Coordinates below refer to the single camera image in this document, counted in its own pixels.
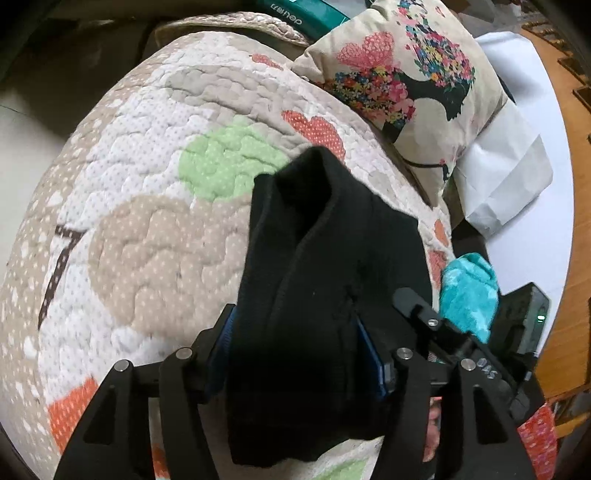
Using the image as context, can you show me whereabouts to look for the black pants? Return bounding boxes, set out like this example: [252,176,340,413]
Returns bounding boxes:
[225,147,432,468]

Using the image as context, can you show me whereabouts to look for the person's hand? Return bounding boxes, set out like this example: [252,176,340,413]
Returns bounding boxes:
[423,397,442,463]

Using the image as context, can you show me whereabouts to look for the turquoise fleece blanket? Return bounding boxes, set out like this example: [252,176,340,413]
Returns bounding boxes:
[439,252,499,344]

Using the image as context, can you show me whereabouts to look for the white pillow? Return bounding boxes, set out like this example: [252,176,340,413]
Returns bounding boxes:
[453,100,553,239]

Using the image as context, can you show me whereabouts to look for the quilted patchwork bedspread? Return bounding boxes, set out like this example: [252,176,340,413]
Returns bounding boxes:
[0,11,560,480]

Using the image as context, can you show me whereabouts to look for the floral silhouette cushion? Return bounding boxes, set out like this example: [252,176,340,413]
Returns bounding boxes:
[293,1,508,206]

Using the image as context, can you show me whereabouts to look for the teal tissue pack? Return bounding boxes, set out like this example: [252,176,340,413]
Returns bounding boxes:
[254,0,349,41]

